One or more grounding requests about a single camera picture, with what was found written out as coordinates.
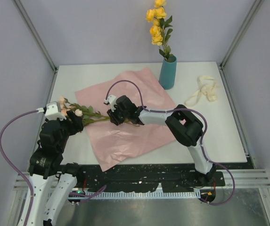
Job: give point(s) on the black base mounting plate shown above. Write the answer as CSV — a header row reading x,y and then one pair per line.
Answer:
x,y
143,178

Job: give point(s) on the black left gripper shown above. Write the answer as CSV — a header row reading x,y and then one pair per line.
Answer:
x,y
77,123

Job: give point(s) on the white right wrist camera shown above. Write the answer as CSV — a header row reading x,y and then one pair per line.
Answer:
x,y
111,101

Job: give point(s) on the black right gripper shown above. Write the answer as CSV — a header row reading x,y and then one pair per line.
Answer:
x,y
113,118

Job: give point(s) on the white slotted cable duct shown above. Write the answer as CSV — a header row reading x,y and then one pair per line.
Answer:
x,y
158,194

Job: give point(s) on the left aluminium frame post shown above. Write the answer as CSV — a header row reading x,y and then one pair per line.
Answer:
x,y
29,24

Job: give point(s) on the yellow rose stem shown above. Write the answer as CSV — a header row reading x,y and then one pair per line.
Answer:
x,y
161,29

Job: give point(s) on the aluminium frame post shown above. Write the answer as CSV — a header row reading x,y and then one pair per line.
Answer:
x,y
29,24
252,12

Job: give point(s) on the teal ceramic vase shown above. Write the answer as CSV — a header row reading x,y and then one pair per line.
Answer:
x,y
168,73

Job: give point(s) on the cream printed ribbon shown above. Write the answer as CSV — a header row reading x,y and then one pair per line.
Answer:
x,y
207,86

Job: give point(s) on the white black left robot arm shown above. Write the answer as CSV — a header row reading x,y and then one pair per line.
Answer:
x,y
51,183

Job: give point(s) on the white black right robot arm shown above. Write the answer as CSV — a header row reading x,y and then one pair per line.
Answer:
x,y
182,123

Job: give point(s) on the right aluminium frame post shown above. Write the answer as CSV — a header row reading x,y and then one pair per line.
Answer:
x,y
252,12

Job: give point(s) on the artificial flower bunch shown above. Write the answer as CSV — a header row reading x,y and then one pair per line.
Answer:
x,y
87,114

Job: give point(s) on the purple wrapping paper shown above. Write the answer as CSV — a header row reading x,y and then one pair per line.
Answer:
x,y
112,144

